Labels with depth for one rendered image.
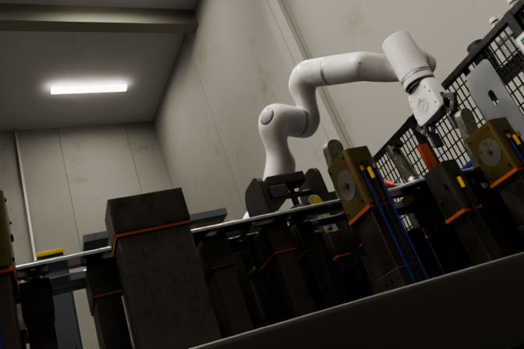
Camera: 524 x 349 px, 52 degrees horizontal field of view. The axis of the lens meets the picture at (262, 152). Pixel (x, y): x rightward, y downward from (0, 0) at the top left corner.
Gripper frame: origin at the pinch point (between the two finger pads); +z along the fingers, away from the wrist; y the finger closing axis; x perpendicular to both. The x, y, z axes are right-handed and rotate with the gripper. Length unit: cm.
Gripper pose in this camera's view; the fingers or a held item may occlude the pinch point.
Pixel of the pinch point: (447, 134)
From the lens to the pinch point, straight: 143.5
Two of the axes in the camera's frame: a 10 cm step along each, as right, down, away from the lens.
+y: 2.9, -5.0, -8.1
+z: 3.2, 8.5, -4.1
